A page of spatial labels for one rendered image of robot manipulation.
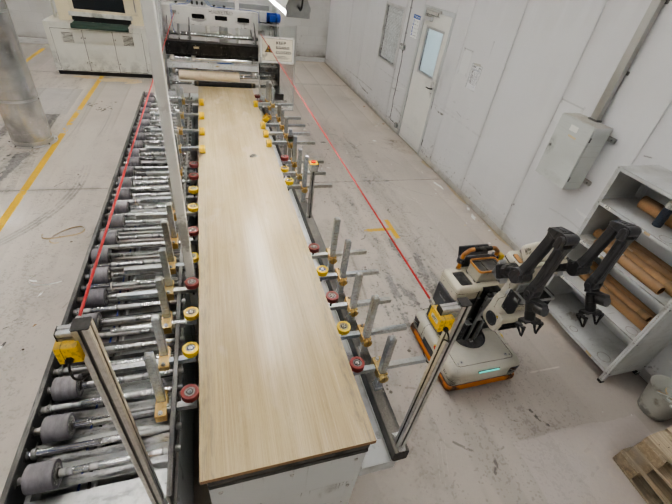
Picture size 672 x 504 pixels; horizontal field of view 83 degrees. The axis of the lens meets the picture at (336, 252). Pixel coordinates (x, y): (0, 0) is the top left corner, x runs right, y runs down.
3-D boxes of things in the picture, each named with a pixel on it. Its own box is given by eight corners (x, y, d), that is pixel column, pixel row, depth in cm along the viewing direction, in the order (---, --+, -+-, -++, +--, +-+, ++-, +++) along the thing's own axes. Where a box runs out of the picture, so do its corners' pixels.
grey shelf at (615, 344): (564, 301, 398) (659, 164, 303) (638, 374, 331) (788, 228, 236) (530, 306, 385) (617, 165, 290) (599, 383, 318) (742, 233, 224)
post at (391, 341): (377, 388, 216) (394, 333, 186) (379, 393, 213) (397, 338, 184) (371, 389, 215) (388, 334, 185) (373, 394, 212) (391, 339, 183)
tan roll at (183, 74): (275, 82, 562) (275, 73, 555) (276, 84, 553) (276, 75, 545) (171, 77, 522) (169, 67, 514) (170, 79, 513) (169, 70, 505)
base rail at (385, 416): (267, 110, 568) (267, 103, 561) (406, 458, 190) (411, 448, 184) (262, 110, 565) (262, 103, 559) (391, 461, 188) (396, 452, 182)
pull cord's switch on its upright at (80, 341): (165, 479, 163) (97, 298, 96) (163, 518, 152) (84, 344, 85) (145, 484, 161) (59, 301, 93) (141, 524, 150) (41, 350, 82)
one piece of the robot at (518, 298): (496, 302, 251) (509, 277, 237) (530, 297, 258) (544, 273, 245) (511, 320, 239) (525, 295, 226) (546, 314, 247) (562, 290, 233)
